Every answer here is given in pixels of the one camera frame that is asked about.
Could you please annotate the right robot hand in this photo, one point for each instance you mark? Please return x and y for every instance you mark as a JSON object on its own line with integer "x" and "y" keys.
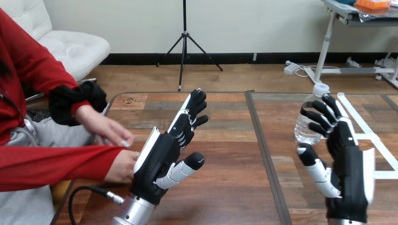
{"x": 348, "y": 174}

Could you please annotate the person's hand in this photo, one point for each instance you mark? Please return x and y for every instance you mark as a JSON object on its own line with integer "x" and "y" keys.
{"x": 122, "y": 167}
{"x": 99, "y": 124}

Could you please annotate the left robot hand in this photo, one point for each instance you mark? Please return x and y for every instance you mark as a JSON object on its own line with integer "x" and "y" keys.
{"x": 155, "y": 161}

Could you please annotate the person's forearm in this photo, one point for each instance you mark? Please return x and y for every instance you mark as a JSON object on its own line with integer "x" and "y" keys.
{"x": 71, "y": 102}
{"x": 56, "y": 166}

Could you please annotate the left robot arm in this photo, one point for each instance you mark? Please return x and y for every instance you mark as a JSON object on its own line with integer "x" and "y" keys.
{"x": 133, "y": 212}

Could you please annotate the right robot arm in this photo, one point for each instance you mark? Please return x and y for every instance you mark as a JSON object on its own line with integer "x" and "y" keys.
{"x": 345, "y": 222}

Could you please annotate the clear water bottle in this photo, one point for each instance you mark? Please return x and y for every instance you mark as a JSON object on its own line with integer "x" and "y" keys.
{"x": 303, "y": 132}

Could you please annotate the person's body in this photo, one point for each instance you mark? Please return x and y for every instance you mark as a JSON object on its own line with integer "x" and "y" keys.
{"x": 21, "y": 62}

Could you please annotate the white cushioned chair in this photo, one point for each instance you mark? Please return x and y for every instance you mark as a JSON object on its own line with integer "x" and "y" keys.
{"x": 74, "y": 49}

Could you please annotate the black tripod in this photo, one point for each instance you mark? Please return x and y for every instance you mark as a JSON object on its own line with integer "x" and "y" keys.
{"x": 184, "y": 40}

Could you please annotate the white power strip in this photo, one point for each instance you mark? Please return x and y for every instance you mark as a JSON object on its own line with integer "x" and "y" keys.
{"x": 290, "y": 68}

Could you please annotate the white desk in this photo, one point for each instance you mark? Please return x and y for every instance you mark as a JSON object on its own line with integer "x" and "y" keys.
{"x": 325, "y": 49}

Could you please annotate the foil sheet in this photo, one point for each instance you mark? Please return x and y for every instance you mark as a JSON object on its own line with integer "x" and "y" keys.
{"x": 377, "y": 14}

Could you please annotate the orange thing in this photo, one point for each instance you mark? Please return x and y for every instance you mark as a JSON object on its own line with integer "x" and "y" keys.
{"x": 371, "y": 3}

